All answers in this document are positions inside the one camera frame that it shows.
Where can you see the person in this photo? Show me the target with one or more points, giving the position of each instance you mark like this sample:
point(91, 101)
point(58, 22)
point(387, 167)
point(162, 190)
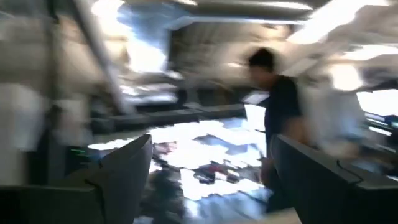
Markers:
point(280, 102)

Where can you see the dark background desk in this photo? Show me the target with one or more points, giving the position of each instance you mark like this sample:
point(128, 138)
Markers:
point(174, 115)

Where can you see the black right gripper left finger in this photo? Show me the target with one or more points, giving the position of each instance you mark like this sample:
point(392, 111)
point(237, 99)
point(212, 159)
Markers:
point(93, 199)

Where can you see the grey slanted pole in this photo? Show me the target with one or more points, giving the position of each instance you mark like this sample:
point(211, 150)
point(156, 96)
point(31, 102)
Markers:
point(99, 56)

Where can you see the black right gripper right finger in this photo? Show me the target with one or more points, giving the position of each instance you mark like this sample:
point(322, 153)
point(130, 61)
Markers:
point(335, 193)

